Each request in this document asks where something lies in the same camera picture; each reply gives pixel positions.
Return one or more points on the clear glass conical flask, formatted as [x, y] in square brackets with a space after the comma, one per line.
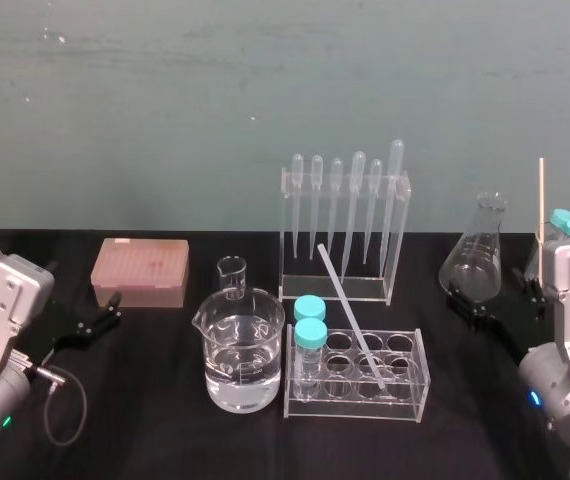
[475, 265]

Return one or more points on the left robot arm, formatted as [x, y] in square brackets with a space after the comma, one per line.
[0, 300]

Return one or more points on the black table cloth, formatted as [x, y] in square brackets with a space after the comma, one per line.
[165, 400]

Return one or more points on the clear acrylic tube rack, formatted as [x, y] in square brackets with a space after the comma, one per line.
[405, 380]

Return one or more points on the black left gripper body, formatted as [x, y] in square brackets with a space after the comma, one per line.
[47, 332]

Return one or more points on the clear glass stirring rod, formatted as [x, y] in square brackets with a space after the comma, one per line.
[350, 310]

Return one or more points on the pink pipette tip box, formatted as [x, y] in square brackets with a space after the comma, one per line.
[140, 270]

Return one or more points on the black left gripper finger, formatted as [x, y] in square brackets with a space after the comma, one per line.
[53, 266]
[100, 320]

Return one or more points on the clear acrylic pipette stand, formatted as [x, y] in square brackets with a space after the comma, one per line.
[335, 289]

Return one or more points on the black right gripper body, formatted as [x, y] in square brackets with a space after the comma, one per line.
[530, 335]

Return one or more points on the medium clear plastic pipette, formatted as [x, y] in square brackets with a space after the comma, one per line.
[354, 200]

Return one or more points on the small clear glass beaker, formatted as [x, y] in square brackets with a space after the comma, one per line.
[230, 280]

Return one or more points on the long clear plastic pipette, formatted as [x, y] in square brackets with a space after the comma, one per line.
[393, 210]

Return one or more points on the large glass beaker with water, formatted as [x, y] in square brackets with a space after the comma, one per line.
[240, 365]

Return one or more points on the teal-capped clear sample tube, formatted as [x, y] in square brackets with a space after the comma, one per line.
[310, 306]
[567, 221]
[311, 335]

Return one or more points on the thin wooden stick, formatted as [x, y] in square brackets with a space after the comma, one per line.
[541, 210]

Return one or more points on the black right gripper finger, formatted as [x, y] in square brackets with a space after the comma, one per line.
[470, 305]
[536, 295]

